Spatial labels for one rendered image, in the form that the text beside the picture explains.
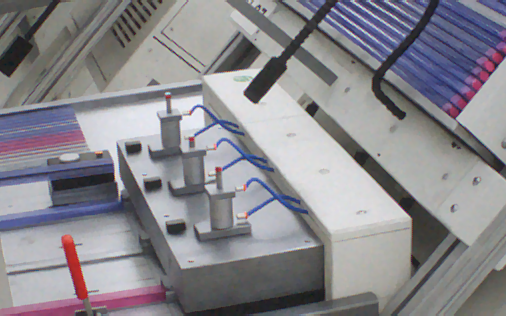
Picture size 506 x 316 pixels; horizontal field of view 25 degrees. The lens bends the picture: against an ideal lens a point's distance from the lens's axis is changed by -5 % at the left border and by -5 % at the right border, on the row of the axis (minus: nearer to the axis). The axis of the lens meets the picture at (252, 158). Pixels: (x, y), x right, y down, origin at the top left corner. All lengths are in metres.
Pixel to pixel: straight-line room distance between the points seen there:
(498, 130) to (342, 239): 0.17
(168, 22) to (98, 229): 1.22
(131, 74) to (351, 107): 1.24
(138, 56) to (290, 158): 1.27
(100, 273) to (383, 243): 0.29
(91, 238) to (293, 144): 0.24
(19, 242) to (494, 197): 0.52
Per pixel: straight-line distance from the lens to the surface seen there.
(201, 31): 2.46
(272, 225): 1.10
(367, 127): 1.21
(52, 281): 1.16
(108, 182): 1.34
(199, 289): 1.05
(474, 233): 1.03
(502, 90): 1.02
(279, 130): 1.28
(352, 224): 1.05
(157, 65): 2.46
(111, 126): 1.56
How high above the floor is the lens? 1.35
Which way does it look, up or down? 6 degrees down
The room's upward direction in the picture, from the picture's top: 40 degrees clockwise
